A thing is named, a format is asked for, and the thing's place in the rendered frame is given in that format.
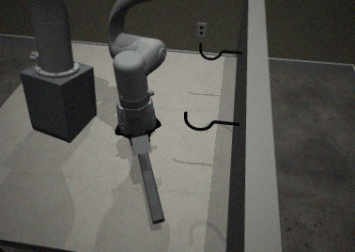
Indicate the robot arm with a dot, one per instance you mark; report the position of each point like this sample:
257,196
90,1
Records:
134,57

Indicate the grey bar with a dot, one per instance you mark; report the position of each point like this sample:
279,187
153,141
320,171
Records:
153,198

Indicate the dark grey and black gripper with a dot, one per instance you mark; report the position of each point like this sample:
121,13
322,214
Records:
146,115

